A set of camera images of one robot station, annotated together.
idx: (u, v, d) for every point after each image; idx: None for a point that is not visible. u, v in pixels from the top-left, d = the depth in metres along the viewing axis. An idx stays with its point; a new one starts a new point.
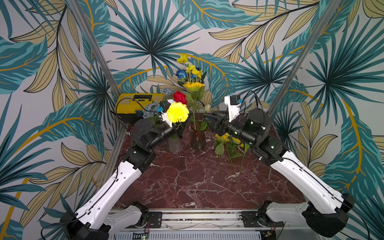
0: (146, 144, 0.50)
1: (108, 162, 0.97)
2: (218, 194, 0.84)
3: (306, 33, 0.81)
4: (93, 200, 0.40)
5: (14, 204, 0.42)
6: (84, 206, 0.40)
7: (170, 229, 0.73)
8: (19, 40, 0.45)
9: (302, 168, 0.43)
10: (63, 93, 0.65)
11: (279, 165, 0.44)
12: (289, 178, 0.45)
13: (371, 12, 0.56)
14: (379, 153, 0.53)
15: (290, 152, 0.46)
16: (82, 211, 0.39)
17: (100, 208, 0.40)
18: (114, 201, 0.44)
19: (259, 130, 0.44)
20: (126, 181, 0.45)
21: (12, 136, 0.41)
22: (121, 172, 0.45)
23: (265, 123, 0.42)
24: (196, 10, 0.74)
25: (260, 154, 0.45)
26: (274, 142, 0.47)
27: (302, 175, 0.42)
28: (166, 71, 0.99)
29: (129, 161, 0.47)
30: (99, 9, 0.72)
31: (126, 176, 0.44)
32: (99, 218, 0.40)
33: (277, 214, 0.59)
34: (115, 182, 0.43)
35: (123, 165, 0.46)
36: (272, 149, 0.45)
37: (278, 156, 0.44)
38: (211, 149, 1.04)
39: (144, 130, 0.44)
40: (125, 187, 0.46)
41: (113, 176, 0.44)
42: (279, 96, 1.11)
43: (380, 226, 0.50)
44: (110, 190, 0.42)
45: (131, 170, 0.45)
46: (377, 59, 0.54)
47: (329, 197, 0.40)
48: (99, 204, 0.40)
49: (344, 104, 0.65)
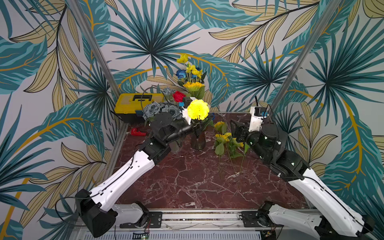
0: (164, 136, 0.51)
1: (108, 162, 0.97)
2: (218, 194, 0.84)
3: (306, 33, 0.81)
4: (106, 183, 0.42)
5: (13, 204, 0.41)
6: (98, 186, 0.41)
7: (171, 229, 0.73)
8: (19, 40, 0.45)
9: (323, 188, 0.41)
10: (63, 93, 0.65)
11: (300, 184, 0.42)
12: (308, 197, 0.43)
13: (371, 12, 0.56)
14: (379, 153, 0.53)
15: (311, 170, 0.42)
16: (96, 191, 0.40)
17: (112, 191, 0.41)
18: (126, 187, 0.45)
19: (275, 145, 0.43)
20: (139, 170, 0.45)
21: (12, 136, 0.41)
22: (136, 160, 0.46)
23: (280, 138, 0.41)
24: (196, 10, 0.74)
25: (278, 171, 0.43)
26: (293, 158, 0.44)
27: (324, 197, 0.40)
28: (166, 71, 0.99)
29: (145, 152, 0.48)
30: (99, 9, 0.72)
31: (140, 165, 0.45)
32: (110, 199, 0.41)
33: (282, 219, 0.58)
34: (129, 169, 0.44)
35: (138, 153, 0.47)
36: (292, 166, 0.43)
37: (299, 174, 0.42)
38: (211, 149, 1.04)
39: (164, 123, 0.44)
40: (137, 176, 0.47)
41: (129, 163, 0.45)
42: (279, 96, 1.11)
43: (381, 226, 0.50)
44: (124, 176, 0.43)
45: (146, 160, 0.46)
46: (377, 59, 0.54)
47: (351, 220, 0.38)
48: (111, 187, 0.41)
49: (344, 104, 0.65)
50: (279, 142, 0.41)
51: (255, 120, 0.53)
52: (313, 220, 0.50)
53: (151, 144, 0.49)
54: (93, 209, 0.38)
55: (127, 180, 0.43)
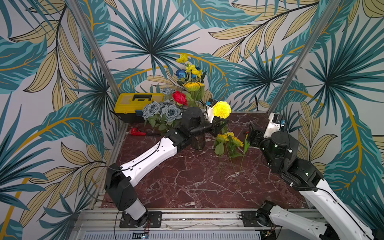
0: (191, 127, 0.55)
1: (108, 162, 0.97)
2: (218, 194, 0.84)
3: (306, 33, 0.81)
4: (135, 161, 0.46)
5: (14, 204, 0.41)
6: (129, 163, 0.45)
7: (171, 229, 0.73)
8: (19, 40, 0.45)
9: (336, 200, 0.40)
10: (63, 93, 0.65)
11: (312, 195, 0.40)
12: (318, 207, 0.42)
13: (371, 12, 0.56)
14: (379, 153, 0.53)
15: (325, 181, 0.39)
16: (127, 167, 0.44)
17: (140, 169, 0.44)
18: (150, 168, 0.48)
19: (285, 153, 0.42)
20: (164, 154, 0.49)
21: (12, 135, 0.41)
22: (162, 145, 0.50)
23: (291, 146, 0.40)
24: (196, 10, 0.74)
25: (290, 181, 0.42)
26: (307, 168, 0.42)
27: (335, 209, 0.39)
28: (166, 71, 0.99)
29: (169, 140, 0.52)
30: (99, 9, 0.72)
31: (166, 149, 0.49)
32: (138, 176, 0.45)
33: (283, 222, 0.59)
34: (156, 151, 0.48)
35: (164, 140, 0.51)
36: (306, 176, 0.41)
37: (313, 185, 0.40)
38: (211, 149, 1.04)
39: (195, 115, 0.51)
40: (161, 159, 0.50)
41: (155, 147, 0.50)
42: (279, 96, 1.11)
43: (379, 225, 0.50)
44: (151, 157, 0.47)
45: (171, 146, 0.50)
46: (377, 59, 0.54)
47: (362, 235, 0.38)
48: (140, 165, 0.45)
49: (344, 104, 0.65)
50: (290, 150, 0.40)
51: (272, 127, 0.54)
52: (317, 228, 0.50)
53: (176, 133, 0.54)
54: (124, 181, 0.41)
55: (154, 160, 0.47)
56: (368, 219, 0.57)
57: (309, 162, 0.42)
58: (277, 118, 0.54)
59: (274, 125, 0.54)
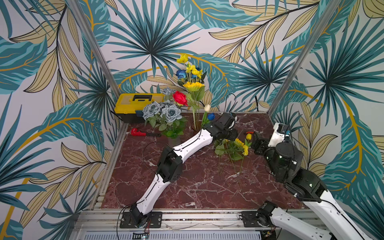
0: (226, 126, 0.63)
1: (108, 162, 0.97)
2: (218, 194, 0.84)
3: (306, 33, 0.81)
4: (183, 144, 0.59)
5: (14, 204, 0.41)
6: (179, 146, 0.58)
7: (171, 229, 0.73)
8: (19, 40, 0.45)
9: (339, 212, 0.41)
10: (63, 93, 0.65)
11: (317, 206, 0.41)
12: (322, 217, 0.42)
13: (371, 12, 0.56)
14: (379, 153, 0.53)
15: (328, 193, 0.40)
16: (178, 148, 0.58)
17: (187, 150, 0.58)
18: (193, 151, 0.60)
19: (290, 164, 0.43)
20: (203, 141, 0.61)
21: (12, 136, 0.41)
22: (202, 134, 0.63)
23: (296, 157, 0.41)
24: (196, 10, 0.74)
25: (294, 191, 0.43)
26: (310, 178, 0.43)
27: (339, 220, 0.40)
28: (166, 71, 0.99)
29: (206, 130, 0.65)
30: (99, 9, 0.72)
31: (205, 138, 0.62)
32: (185, 156, 0.57)
33: (285, 225, 0.59)
34: (197, 138, 0.61)
35: (204, 130, 0.64)
36: (310, 187, 0.42)
37: (316, 196, 0.41)
38: (211, 149, 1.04)
39: (232, 116, 0.68)
40: (201, 145, 0.62)
41: (196, 135, 0.63)
42: (279, 96, 1.11)
43: (380, 225, 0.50)
44: (195, 142, 0.60)
45: (209, 136, 0.63)
46: (376, 59, 0.54)
47: None
48: (187, 148, 0.58)
49: (344, 104, 0.65)
50: (295, 162, 0.41)
51: (276, 137, 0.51)
52: (321, 235, 0.50)
53: (211, 126, 0.66)
54: (177, 159, 0.54)
55: (196, 146, 0.60)
56: (367, 219, 0.57)
57: (313, 173, 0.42)
58: (282, 128, 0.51)
59: (279, 135, 0.58)
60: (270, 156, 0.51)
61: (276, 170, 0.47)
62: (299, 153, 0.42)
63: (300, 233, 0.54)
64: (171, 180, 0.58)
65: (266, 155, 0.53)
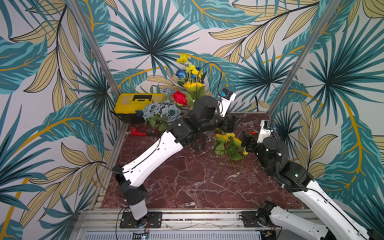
0: (201, 118, 0.46)
1: (108, 162, 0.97)
2: (218, 194, 0.84)
3: (306, 33, 0.81)
4: (136, 162, 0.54)
5: (14, 204, 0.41)
6: (129, 165, 0.43)
7: (171, 229, 0.73)
8: (19, 40, 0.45)
9: (326, 200, 0.42)
10: (63, 93, 0.65)
11: (304, 196, 0.43)
12: (311, 208, 0.44)
13: (371, 12, 0.56)
14: (379, 153, 0.53)
15: (315, 182, 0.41)
16: (127, 169, 0.42)
17: (139, 171, 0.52)
18: (153, 166, 0.44)
19: (276, 156, 0.45)
20: (165, 152, 0.43)
21: (12, 136, 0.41)
22: (163, 142, 0.43)
23: (280, 149, 0.44)
24: (196, 10, 0.74)
25: (281, 182, 0.45)
26: (297, 169, 0.46)
27: (326, 208, 0.41)
28: (166, 71, 0.99)
29: (172, 133, 0.44)
30: (99, 9, 0.72)
31: (166, 147, 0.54)
32: (139, 178, 0.43)
33: (284, 223, 0.58)
34: (156, 150, 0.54)
35: (165, 136, 0.44)
36: (295, 177, 0.44)
37: (302, 185, 0.43)
38: (211, 149, 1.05)
39: (210, 104, 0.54)
40: (164, 156, 0.44)
41: (155, 146, 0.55)
42: (279, 96, 1.11)
43: (379, 225, 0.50)
44: (153, 155, 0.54)
45: (173, 142, 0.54)
46: (376, 59, 0.54)
47: (356, 234, 0.39)
48: (139, 167, 0.42)
49: (344, 104, 0.65)
50: (279, 153, 0.44)
51: (263, 133, 0.65)
52: (318, 230, 0.50)
53: (180, 125, 0.45)
54: (125, 184, 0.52)
55: (155, 160, 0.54)
56: (368, 219, 0.57)
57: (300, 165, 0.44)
58: (268, 124, 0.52)
59: (265, 131, 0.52)
60: (259, 151, 0.54)
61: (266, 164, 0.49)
62: (283, 145, 0.45)
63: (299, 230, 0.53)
64: (132, 203, 0.47)
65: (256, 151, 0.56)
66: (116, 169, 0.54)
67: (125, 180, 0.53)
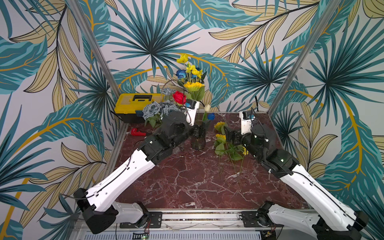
0: (172, 134, 0.46)
1: (108, 162, 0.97)
2: (218, 194, 0.84)
3: (306, 33, 0.81)
4: (102, 183, 0.40)
5: (14, 204, 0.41)
6: (95, 187, 0.40)
7: (171, 229, 0.73)
8: (19, 40, 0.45)
9: (312, 182, 0.43)
10: (63, 93, 0.65)
11: (290, 180, 0.44)
12: (299, 193, 0.45)
13: (371, 12, 0.56)
14: (379, 153, 0.53)
15: (301, 166, 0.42)
16: (92, 193, 0.39)
17: (106, 194, 0.39)
18: (123, 187, 0.42)
19: (264, 142, 0.47)
20: (135, 172, 0.42)
21: (12, 135, 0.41)
22: (133, 161, 0.42)
23: (267, 135, 0.45)
24: (196, 10, 0.74)
25: (268, 167, 0.46)
26: (283, 155, 0.47)
27: (313, 191, 0.42)
28: (166, 71, 0.99)
29: (143, 151, 0.43)
30: (99, 9, 0.72)
31: (138, 167, 0.42)
32: (105, 202, 0.39)
33: (282, 219, 0.58)
34: (125, 170, 0.41)
35: (136, 153, 0.44)
36: (281, 162, 0.46)
37: (288, 169, 0.45)
38: (211, 149, 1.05)
39: (177, 120, 0.43)
40: (134, 177, 0.43)
41: (125, 165, 0.42)
42: (279, 96, 1.11)
43: (380, 225, 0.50)
44: (120, 177, 0.41)
45: (144, 161, 0.42)
46: (376, 59, 0.54)
47: (341, 214, 0.39)
48: (106, 189, 0.39)
49: (344, 104, 0.65)
50: (266, 139, 0.46)
51: (244, 124, 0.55)
52: (310, 219, 0.50)
53: (151, 142, 0.45)
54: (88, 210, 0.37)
55: (123, 181, 0.41)
56: (368, 219, 0.57)
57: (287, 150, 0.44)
58: (247, 114, 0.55)
59: (247, 121, 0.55)
60: (248, 142, 0.56)
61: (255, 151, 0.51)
62: (270, 132, 0.46)
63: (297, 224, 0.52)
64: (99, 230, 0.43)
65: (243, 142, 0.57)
66: (78, 194, 0.39)
67: (89, 204, 0.38)
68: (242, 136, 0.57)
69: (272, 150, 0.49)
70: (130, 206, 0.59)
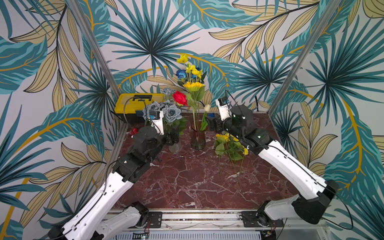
0: (146, 150, 0.47)
1: (108, 162, 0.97)
2: (218, 194, 0.84)
3: (306, 33, 0.81)
4: (80, 214, 0.39)
5: (14, 204, 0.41)
6: (71, 220, 0.38)
7: (171, 229, 0.73)
8: (19, 40, 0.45)
9: (286, 155, 0.46)
10: (63, 93, 0.65)
11: (265, 154, 0.47)
12: (276, 167, 0.47)
13: (372, 12, 0.56)
14: (379, 153, 0.53)
15: (276, 141, 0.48)
16: (68, 228, 0.37)
17: (85, 225, 0.38)
18: (103, 214, 0.42)
19: (241, 120, 0.50)
20: (113, 196, 0.42)
21: (12, 136, 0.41)
22: (110, 184, 0.42)
23: (244, 114, 0.48)
24: (196, 10, 0.74)
25: (247, 144, 0.49)
26: (261, 132, 0.50)
27: (286, 163, 0.45)
28: (166, 71, 0.99)
29: (119, 172, 0.43)
30: (99, 9, 0.72)
31: (115, 189, 0.42)
32: (85, 234, 0.38)
33: (274, 210, 0.59)
34: (102, 196, 0.41)
35: (112, 176, 0.43)
36: (258, 138, 0.49)
37: (263, 144, 0.48)
38: (211, 149, 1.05)
39: (149, 135, 0.45)
40: (114, 201, 0.44)
41: (101, 190, 0.41)
42: (279, 95, 1.11)
43: (380, 225, 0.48)
44: (98, 205, 0.40)
45: (121, 182, 0.42)
46: (376, 59, 0.54)
47: (312, 183, 0.42)
48: (84, 219, 0.38)
49: (344, 104, 0.65)
50: (243, 117, 0.49)
51: (222, 110, 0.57)
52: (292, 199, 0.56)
53: (126, 162, 0.45)
54: None
55: (102, 208, 0.40)
56: (367, 218, 0.57)
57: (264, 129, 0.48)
58: (222, 100, 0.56)
59: (225, 107, 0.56)
60: (229, 125, 0.57)
61: (235, 131, 0.55)
62: (247, 111, 0.49)
63: (285, 209, 0.53)
64: None
65: (226, 127, 0.59)
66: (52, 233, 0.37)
67: None
68: (223, 122, 0.60)
69: (250, 128, 0.52)
70: (121, 217, 0.57)
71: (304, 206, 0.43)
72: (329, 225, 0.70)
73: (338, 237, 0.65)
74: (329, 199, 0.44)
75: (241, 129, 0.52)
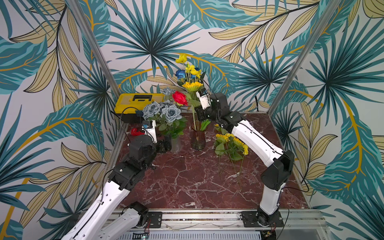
0: (141, 157, 0.49)
1: (108, 161, 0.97)
2: (218, 194, 0.84)
3: (306, 33, 0.81)
4: (78, 226, 0.39)
5: (13, 204, 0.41)
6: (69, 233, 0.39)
7: (170, 229, 0.73)
8: (19, 40, 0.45)
9: (252, 130, 0.55)
10: (63, 93, 0.65)
11: (235, 131, 0.57)
12: (245, 142, 0.56)
13: (371, 12, 0.56)
14: (379, 153, 0.53)
15: (246, 121, 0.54)
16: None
17: (84, 236, 0.38)
18: (100, 226, 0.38)
19: (216, 104, 0.60)
20: (111, 204, 0.43)
21: (12, 136, 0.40)
22: (107, 193, 0.43)
23: (219, 97, 0.57)
24: (196, 10, 0.74)
25: (221, 123, 0.59)
26: (234, 114, 0.59)
27: (252, 136, 0.53)
28: (166, 71, 0.99)
29: (116, 181, 0.44)
30: (99, 9, 0.72)
31: (112, 198, 0.42)
32: None
33: (267, 202, 0.61)
34: (100, 206, 0.41)
35: (108, 186, 0.44)
36: (230, 118, 0.58)
37: (235, 122, 0.56)
38: (211, 149, 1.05)
39: (144, 142, 0.47)
40: (111, 211, 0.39)
41: (97, 201, 0.42)
42: (279, 96, 1.11)
43: (380, 226, 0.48)
44: (95, 215, 0.40)
45: (118, 190, 0.43)
46: (376, 59, 0.54)
47: (270, 151, 0.50)
48: (83, 230, 0.39)
49: (344, 104, 0.65)
50: (218, 100, 0.59)
51: (203, 100, 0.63)
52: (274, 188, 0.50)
53: (121, 171, 0.46)
54: None
55: (100, 218, 0.41)
56: (367, 219, 0.57)
57: (237, 112, 0.60)
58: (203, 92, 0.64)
59: (205, 98, 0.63)
60: (209, 112, 0.68)
61: (214, 115, 0.64)
62: (221, 95, 0.58)
63: (268, 194, 0.58)
64: None
65: (207, 114, 0.69)
66: None
67: None
68: (204, 110, 0.69)
69: (226, 110, 0.61)
70: (120, 221, 0.56)
71: (265, 173, 0.50)
72: (329, 225, 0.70)
73: (338, 237, 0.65)
74: (282, 164, 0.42)
75: (217, 112, 0.63)
